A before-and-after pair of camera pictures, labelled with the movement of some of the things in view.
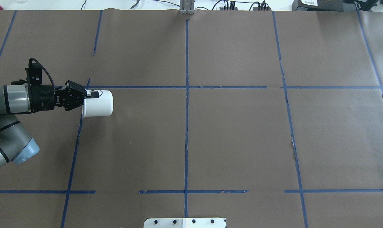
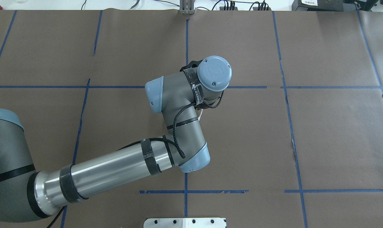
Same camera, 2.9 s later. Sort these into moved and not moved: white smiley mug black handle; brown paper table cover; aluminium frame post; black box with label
Moved: white smiley mug black handle
Not moved: black box with label; aluminium frame post; brown paper table cover
